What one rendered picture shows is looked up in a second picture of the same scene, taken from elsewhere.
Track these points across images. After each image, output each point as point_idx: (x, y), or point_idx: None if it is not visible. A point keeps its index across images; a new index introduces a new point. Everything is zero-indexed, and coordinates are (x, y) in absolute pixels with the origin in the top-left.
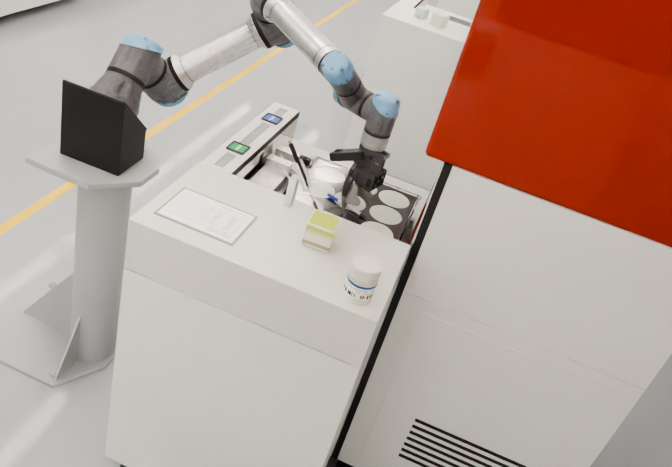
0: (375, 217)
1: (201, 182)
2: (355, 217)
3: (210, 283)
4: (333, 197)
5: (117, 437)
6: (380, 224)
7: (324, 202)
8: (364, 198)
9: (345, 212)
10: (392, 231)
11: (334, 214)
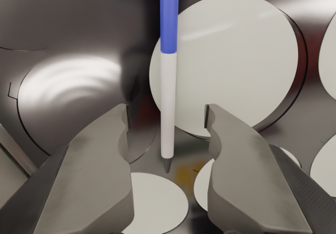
0: (203, 178)
1: None
2: (143, 146)
3: None
4: (162, 22)
5: None
6: (181, 199)
7: (104, 7)
8: (294, 101)
9: (135, 110)
10: (180, 225)
11: (79, 93)
